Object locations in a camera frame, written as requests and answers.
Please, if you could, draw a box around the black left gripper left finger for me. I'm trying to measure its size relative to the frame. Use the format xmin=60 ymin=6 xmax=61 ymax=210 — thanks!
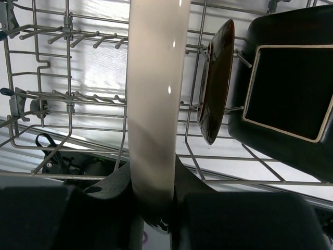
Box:
xmin=1 ymin=164 xmax=143 ymax=249

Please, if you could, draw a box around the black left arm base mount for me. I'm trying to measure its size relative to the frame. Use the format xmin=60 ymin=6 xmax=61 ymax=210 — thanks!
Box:
xmin=35 ymin=132 xmax=118 ymax=179

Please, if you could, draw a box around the cream green round plate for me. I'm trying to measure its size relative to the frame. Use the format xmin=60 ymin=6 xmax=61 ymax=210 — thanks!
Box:
xmin=126 ymin=1 xmax=190 ymax=232

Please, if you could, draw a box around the black square floral plate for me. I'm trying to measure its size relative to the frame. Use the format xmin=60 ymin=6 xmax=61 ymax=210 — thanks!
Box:
xmin=228 ymin=5 xmax=332 ymax=182

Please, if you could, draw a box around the red round floral plate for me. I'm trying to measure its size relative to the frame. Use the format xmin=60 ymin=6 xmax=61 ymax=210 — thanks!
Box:
xmin=197 ymin=19 xmax=235 ymax=145

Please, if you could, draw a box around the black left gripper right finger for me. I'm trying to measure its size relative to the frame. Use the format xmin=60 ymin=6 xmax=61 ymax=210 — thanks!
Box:
xmin=170 ymin=157 xmax=332 ymax=249

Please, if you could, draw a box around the grey wire dish rack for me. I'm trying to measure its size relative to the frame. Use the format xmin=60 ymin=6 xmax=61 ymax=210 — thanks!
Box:
xmin=0 ymin=0 xmax=333 ymax=185

